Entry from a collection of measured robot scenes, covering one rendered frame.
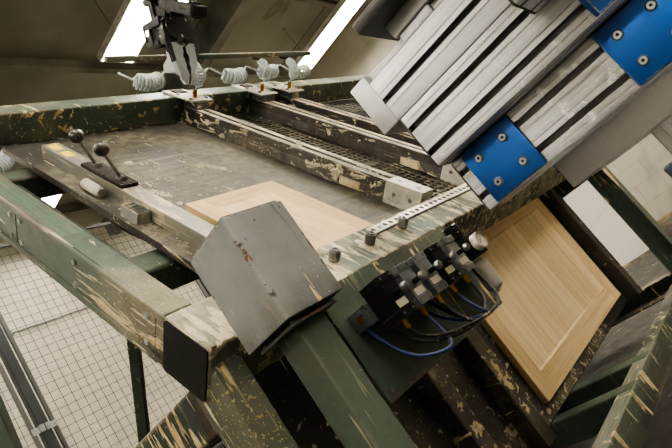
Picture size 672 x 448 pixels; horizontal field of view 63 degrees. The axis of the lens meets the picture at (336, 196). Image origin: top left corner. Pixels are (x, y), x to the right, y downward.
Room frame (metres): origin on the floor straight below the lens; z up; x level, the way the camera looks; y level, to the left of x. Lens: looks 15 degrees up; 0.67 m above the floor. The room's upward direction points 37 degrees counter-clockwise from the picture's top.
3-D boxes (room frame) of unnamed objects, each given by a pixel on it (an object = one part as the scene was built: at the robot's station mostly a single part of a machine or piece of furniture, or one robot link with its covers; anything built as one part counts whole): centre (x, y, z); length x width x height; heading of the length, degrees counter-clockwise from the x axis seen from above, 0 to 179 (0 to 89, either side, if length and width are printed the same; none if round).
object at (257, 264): (0.80, 0.15, 0.84); 0.12 x 0.12 x 0.18; 51
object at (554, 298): (2.13, -0.41, 0.53); 0.90 x 0.02 x 0.55; 141
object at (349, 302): (1.18, -0.07, 0.69); 0.50 x 0.14 x 0.24; 141
